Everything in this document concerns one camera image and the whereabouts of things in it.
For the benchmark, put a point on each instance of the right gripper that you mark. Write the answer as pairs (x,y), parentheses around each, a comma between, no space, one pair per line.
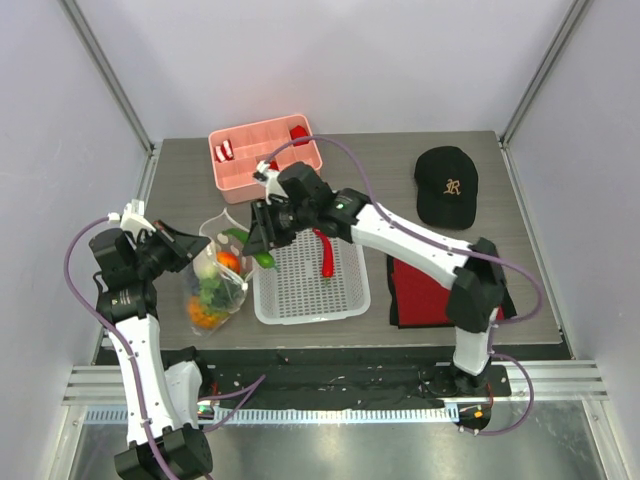
(267,223)

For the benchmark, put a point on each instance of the white plastic basket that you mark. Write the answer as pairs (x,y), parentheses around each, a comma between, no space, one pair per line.
(295,292)

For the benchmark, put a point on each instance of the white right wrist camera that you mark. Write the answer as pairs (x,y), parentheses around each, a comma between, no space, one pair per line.
(266,175)

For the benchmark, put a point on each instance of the red fake chili pepper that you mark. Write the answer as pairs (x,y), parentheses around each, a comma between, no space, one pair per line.
(328,266)

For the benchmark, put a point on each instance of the white slotted cable duct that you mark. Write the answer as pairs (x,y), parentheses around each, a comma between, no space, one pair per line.
(117,415)

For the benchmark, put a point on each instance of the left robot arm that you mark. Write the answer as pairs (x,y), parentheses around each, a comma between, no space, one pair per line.
(164,440)

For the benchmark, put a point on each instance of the red folded shirt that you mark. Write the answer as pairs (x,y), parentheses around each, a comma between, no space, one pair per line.
(417,300)

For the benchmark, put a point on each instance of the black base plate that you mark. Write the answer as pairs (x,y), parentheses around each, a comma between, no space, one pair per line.
(357,378)

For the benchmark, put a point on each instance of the green fake cucumber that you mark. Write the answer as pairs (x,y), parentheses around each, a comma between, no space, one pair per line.
(264,260)

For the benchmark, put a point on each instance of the red rolled sock back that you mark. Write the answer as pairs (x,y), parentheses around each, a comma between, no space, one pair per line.
(299,135)

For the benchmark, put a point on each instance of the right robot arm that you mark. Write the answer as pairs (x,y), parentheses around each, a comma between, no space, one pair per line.
(476,283)

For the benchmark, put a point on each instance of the black baseball cap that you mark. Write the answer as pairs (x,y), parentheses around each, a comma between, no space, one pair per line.
(447,184)

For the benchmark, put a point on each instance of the red white striped sock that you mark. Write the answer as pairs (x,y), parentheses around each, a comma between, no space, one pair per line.
(223,152)

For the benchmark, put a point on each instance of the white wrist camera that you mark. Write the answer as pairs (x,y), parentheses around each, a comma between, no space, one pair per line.
(132,218)
(266,175)

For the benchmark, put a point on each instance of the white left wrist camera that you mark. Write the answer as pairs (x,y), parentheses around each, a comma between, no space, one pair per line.
(132,218)

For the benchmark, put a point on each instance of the polka dot zip bag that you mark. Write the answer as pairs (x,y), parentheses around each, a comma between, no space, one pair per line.
(227,291)

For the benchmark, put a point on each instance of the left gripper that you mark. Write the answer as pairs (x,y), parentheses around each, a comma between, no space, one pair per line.
(188,245)

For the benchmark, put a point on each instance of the red fake tomato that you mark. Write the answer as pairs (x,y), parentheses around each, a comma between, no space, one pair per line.
(229,261)

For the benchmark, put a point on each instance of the pink divided organizer box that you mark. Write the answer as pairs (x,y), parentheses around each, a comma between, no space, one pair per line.
(251,143)

